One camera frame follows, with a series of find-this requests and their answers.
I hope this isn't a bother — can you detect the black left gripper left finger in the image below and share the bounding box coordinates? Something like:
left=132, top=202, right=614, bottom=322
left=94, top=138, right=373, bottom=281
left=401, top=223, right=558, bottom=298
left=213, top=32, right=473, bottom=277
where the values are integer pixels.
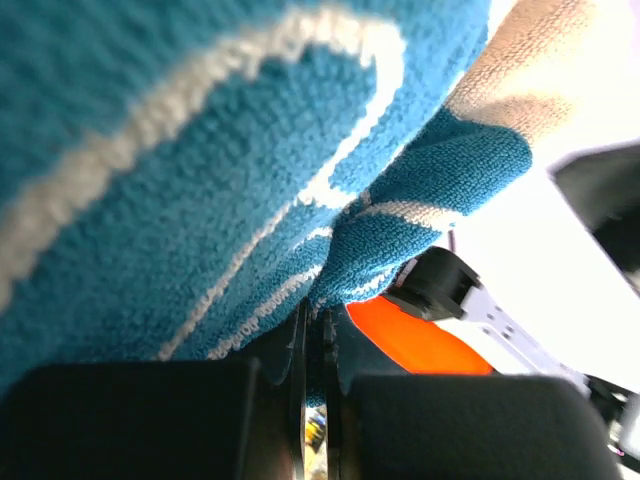
left=1, top=304, right=308, bottom=479

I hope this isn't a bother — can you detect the teal Doraemon towel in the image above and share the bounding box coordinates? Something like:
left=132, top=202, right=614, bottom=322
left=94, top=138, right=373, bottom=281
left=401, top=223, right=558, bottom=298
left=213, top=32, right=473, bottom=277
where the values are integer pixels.
left=0, top=0, right=640, bottom=406

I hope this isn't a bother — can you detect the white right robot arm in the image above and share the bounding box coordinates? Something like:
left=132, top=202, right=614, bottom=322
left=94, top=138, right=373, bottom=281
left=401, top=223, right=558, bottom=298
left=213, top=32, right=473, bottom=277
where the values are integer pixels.
left=386, top=145, right=639, bottom=468

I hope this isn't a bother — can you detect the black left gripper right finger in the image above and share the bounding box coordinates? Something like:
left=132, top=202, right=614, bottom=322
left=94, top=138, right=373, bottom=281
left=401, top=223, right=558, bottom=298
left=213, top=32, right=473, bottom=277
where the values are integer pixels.
left=323, top=307, right=619, bottom=479

